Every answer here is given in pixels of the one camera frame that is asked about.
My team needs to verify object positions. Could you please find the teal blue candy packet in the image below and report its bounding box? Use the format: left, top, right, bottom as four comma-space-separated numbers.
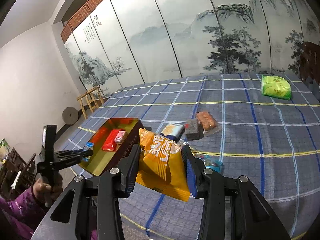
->
84, 142, 94, 162

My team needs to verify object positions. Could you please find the landscape painted screen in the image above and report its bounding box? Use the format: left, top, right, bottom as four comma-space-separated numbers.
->
61, 0, 320, 98

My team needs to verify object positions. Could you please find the light wooden chair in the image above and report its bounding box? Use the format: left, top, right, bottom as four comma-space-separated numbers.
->
76, 85, 105, 120

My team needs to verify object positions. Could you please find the dark carved wooden furniture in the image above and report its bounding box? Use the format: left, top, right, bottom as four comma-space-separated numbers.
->
299, 41, 320, 85

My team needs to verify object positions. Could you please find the red and gold tin box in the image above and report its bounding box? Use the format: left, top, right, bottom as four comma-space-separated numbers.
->
79, 117, 144, 177

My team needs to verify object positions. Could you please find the pile of packets and papers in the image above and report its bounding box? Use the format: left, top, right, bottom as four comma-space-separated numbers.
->
0, 138, 10, 160

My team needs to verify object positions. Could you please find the clear blue label candy packet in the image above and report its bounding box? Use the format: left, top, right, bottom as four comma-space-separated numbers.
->
194, 154, 223, 174

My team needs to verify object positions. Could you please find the dark grey cake packet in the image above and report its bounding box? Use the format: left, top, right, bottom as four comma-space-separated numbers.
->
185, 119, 204, 141

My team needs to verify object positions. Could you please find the person's left hand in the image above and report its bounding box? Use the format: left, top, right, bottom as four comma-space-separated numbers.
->
32, 174, 63, 202

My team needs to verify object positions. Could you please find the green snack packet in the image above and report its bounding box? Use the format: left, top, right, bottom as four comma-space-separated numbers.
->
261, 74, 292, 101

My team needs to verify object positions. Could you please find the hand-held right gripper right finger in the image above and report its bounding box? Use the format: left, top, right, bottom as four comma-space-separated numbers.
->
180, 145, 292, 240

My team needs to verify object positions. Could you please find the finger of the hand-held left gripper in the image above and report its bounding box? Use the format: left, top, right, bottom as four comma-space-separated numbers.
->
56, 149, 87, 156
56, 152, 93, 166

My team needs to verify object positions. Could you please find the red snack packet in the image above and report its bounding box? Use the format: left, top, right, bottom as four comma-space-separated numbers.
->
102, 129, 125, 152

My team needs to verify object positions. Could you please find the clear packet of orange snack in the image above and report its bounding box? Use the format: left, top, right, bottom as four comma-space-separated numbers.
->
196, 111, 222, 137

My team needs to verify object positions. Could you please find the blue and white cracker packet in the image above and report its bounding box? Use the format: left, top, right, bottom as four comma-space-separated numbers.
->
160, 123, 185, 143

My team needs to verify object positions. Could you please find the person's left forearm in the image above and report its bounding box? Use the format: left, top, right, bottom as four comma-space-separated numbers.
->
0, 186, 49, 240

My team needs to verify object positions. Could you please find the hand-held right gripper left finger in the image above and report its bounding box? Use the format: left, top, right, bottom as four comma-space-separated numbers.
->
31, 144, 143, 240

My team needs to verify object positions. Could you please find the round grey millstone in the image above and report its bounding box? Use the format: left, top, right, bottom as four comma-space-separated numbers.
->
62, 107, 78, 125

